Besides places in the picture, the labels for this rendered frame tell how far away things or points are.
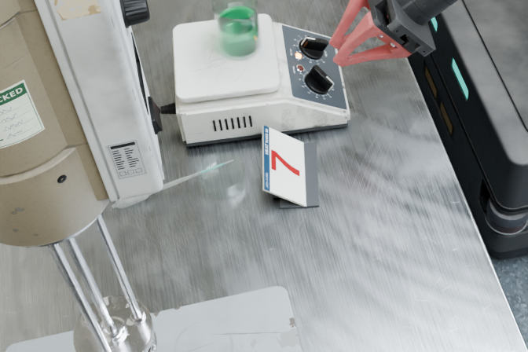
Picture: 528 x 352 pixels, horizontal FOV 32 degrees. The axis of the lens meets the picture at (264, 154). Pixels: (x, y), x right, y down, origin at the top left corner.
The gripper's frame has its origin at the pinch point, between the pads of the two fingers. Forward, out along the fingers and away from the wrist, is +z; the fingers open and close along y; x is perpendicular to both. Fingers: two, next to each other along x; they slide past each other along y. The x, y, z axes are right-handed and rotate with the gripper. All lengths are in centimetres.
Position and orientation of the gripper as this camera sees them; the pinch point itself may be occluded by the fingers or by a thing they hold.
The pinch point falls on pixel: (340, 50)
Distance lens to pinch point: 99.5
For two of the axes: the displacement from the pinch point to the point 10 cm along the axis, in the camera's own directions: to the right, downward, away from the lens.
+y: 1.0, 7.8, -6.1
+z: -7.1, 4.9, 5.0
